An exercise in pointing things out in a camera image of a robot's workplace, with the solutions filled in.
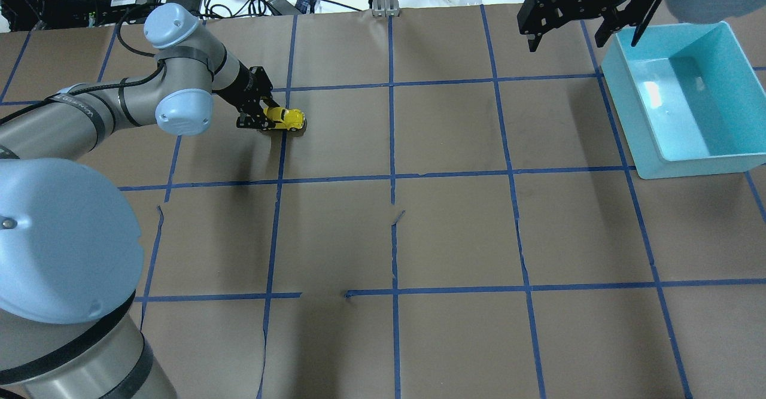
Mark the teal plastic bin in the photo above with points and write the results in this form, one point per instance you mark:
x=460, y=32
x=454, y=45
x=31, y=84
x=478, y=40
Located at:
x=689, y=101

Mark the yellow beetle toy car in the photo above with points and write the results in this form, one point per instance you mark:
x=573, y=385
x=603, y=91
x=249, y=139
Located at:
x=284, y=119

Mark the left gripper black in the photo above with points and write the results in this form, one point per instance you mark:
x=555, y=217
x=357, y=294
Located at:
x=242, y=80

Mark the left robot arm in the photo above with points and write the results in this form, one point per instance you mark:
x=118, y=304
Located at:
x=71, y=256

